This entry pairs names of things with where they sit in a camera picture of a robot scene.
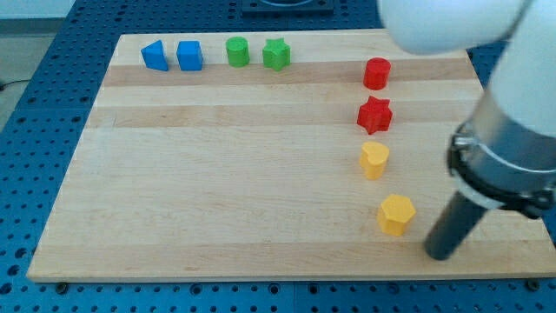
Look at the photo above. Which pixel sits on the blue triangle block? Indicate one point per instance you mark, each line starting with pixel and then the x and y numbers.
pixel 154 57

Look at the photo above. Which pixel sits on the green star block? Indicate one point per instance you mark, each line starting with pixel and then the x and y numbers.
pixel 276 54

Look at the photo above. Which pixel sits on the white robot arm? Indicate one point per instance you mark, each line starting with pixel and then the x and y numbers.
pixel 523 81

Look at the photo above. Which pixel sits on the red star block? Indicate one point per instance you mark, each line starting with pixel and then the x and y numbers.
pixel 375 115

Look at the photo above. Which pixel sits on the wooden board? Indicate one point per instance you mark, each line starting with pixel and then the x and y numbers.
pixel 245 174

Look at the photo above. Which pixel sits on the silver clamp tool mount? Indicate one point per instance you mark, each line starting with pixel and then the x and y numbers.
pixel 499 163

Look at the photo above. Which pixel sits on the red cylinder block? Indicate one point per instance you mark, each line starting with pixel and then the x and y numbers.
pixel 376 73

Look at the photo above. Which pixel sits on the yellow heart block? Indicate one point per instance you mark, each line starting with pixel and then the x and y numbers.
pixel 373 159

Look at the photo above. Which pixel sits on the yellow hexagon block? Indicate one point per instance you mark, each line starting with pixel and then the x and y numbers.
pixel 395 214

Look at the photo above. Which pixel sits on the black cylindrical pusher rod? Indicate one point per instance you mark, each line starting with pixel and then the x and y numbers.
pixel 456 221

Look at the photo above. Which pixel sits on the green cylinder block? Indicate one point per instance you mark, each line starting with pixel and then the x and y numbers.
pixel 237 51

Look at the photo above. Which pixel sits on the blue cube block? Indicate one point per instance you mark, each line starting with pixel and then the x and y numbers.
pixel 189 55

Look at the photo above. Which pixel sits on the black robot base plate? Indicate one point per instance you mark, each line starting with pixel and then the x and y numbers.
pixel 286 7

